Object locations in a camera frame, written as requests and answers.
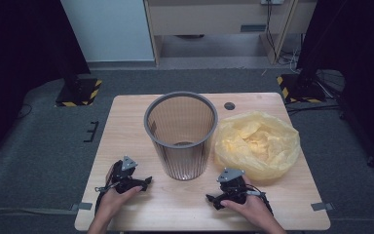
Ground person's right hand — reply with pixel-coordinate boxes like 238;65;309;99
219;175;276;229

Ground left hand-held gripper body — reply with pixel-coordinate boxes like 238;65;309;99
94;155;144;195

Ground yellow plastic bag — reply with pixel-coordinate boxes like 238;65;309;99
213;111;302;182

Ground thin black floor cable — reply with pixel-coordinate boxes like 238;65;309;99
17;102;33;120

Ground grey tape piece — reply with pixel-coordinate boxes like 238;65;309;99
311;202;335;212
70;202;94;212

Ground black hanging cables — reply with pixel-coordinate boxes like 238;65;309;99
265;3;279;61

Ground grey ribbed trash bin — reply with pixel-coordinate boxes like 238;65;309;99
143;91;219;181

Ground black floor cables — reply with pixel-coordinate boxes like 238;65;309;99
285;102;344;117

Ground black stand with striped base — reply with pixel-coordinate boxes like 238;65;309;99
55;58;103;107
276;58;326;104

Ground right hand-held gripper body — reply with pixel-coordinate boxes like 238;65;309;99
216;167;268;207

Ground black floor bracket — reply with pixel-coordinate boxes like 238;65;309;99
83;120;100;143

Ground black curtain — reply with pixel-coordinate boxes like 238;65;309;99
0;0;92;170
296;0;374;170

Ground person's left hand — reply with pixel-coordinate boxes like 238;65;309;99
97;164;144;221

